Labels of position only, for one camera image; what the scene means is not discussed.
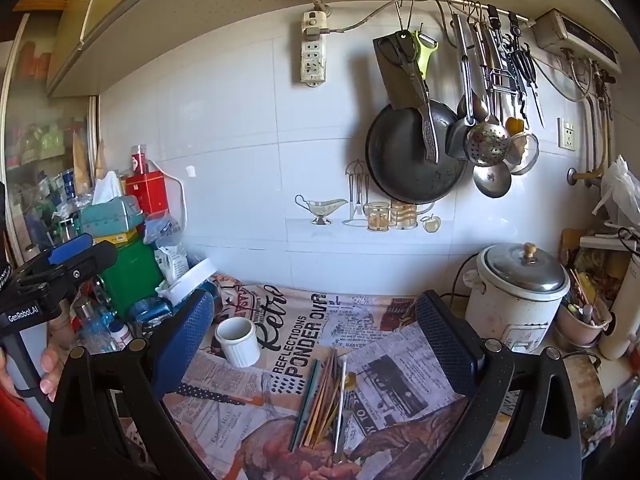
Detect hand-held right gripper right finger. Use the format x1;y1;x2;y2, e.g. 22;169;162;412
415;290;583;480

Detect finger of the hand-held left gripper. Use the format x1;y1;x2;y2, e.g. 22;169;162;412
46;232;96;267
55;241;119;288

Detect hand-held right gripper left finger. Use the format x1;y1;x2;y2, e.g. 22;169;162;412
45;287;216;480

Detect white ribbed cup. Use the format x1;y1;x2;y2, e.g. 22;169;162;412
215;316;262;368

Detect white slim utensil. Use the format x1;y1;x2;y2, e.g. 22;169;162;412
332;357;348;463

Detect bundle of coloured chopsticks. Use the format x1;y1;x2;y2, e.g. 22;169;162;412
289;347;346;453

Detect person's left forearm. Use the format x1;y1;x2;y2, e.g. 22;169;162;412
0;347;51;480

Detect person's left hand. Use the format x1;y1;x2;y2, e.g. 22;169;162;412
40;305;77;396

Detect green box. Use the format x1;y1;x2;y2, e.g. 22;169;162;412
97;240;166;320

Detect teal tissue box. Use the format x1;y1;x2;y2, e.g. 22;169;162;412
80;194;145;238

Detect small white bottle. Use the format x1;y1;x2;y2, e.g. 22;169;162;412
110;321;135;352

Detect clear bag of packets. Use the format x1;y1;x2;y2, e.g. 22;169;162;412
144;210;193;286

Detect white rice cooker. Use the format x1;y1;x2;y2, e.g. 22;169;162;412
462;242;572;356

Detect red tin box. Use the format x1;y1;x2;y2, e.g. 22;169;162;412
124;170;170;217

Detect glass door cabinet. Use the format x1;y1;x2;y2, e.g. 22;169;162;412
0;10;103;271

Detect red label jar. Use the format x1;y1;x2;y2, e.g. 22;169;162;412
130;144;150;177

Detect newspaper print tablecloth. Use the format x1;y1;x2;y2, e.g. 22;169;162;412
115;275;521;480

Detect pink utensil pot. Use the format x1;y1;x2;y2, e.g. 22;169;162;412
554;297;615;350

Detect steel soup ladle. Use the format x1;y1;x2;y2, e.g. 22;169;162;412
472;160;514;200

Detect black frying pan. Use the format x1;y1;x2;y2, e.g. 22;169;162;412
366;99;471;206

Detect steel slotted ladle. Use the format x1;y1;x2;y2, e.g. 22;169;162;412
463;17;512;168

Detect steel mesh strainer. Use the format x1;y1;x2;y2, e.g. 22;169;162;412
504;131;541;177

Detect white plastic bag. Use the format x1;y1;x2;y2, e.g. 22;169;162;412
592;154;640;230

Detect small black scissors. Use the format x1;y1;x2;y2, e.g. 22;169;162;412
505;35;540;121

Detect green peeler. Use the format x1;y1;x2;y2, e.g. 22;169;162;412
411;30;441;80

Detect black kitchen scissors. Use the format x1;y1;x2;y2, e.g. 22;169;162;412
377;30;432;111

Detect white power strip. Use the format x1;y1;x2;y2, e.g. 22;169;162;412
299;9;329;86

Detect beige water heater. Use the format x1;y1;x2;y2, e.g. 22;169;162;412
531;7;623;75

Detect black power cable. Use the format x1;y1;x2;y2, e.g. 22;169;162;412
447;250;483;311

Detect beige wall cabinet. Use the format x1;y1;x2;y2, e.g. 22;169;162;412
45;0;321;100

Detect white wall socket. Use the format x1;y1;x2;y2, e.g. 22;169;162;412
557;117;577;152

